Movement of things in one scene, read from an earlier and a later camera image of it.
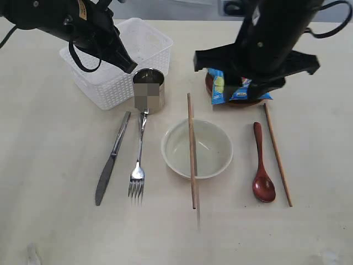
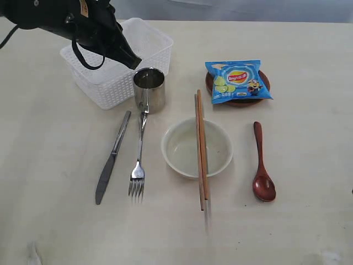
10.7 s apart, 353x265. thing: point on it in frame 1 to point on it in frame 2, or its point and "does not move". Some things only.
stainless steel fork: [137, 177] does not move
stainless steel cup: [149, 90] does not move
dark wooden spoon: [263, 187] does not move
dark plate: [245, 102] does not move
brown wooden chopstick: [192, 154] to [202, 203]
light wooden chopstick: [278, 157] to [202, 142]
